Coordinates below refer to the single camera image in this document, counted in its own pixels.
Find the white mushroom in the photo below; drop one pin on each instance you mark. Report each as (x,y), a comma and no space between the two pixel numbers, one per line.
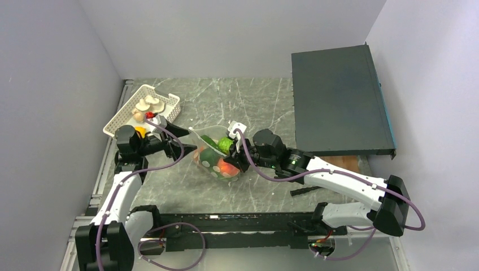
(156,105)
(138,115)

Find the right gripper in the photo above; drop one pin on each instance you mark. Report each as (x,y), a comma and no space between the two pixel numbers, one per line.
(236,158)

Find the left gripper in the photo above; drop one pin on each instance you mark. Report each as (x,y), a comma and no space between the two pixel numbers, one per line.
(170,147)

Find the green chili pepper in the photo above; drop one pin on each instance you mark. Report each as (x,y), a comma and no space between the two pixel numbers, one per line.
(208,140)

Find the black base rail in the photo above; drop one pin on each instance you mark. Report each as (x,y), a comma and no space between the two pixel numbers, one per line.
(239,230)

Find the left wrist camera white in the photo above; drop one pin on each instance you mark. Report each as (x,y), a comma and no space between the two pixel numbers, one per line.
(155,122)

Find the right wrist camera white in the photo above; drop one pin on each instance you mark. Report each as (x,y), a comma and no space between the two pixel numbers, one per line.
(236,132)

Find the green lime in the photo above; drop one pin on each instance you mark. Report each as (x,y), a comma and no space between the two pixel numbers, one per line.
(224,144)

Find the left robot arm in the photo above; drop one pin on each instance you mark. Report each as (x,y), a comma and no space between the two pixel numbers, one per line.
(109,241)

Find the dark green metal box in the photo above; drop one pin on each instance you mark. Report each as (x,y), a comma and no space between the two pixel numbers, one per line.
(339,106)

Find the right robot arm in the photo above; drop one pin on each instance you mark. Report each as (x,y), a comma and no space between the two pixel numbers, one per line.
(380,203)

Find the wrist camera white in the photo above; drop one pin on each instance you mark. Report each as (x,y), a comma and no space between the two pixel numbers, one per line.
(155,122)
(236,132)

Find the black tool on table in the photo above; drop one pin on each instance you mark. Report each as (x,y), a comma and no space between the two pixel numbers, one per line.
(303,190)

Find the clear zip top bag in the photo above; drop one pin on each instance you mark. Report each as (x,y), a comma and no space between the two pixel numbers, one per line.
(215,132)

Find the white perforated plastic basket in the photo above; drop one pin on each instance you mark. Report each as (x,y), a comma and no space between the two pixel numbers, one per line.
(124,114)

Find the yellow lemon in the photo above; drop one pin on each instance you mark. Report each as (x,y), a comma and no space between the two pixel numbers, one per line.
(141,131)

